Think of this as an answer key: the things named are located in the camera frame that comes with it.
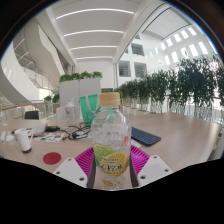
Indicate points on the white power strip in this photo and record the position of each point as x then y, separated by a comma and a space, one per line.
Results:
2, 136

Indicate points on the group of ceiling light strips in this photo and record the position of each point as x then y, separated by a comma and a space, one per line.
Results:
95, 32

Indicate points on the small potted plants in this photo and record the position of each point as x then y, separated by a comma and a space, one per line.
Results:
52, 99

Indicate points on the open printed booklet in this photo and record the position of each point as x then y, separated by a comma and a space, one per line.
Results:
35, 127

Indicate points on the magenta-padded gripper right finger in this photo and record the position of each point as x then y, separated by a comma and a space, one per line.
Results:
155, 168

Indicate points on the white ceramic mug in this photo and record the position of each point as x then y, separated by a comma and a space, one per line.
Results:
23, 140

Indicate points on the green cat-print tote bag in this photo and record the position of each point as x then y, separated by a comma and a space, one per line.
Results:
87, 111

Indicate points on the white computer mouse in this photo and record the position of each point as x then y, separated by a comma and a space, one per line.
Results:
10, 137

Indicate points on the black chair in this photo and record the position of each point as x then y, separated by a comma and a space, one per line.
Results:
32, 115

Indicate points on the flat round red coaster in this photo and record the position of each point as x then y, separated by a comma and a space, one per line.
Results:
52, 158

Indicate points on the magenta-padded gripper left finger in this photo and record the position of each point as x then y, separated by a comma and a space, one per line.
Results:
71, 170

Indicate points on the colourful sticker sheet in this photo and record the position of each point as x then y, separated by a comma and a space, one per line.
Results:
50, 137

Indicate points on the small black box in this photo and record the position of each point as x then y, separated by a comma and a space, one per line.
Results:
52, 128

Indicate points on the white planter wall with greenery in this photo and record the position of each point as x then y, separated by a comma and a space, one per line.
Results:
80, 88

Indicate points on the clear shaker bottle white lid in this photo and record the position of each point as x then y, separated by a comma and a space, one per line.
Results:
70, 115

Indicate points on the clear lemon drink bottle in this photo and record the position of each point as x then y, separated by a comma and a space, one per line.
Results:
111, 140

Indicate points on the row of green trees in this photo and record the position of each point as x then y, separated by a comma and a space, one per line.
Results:
186, 86

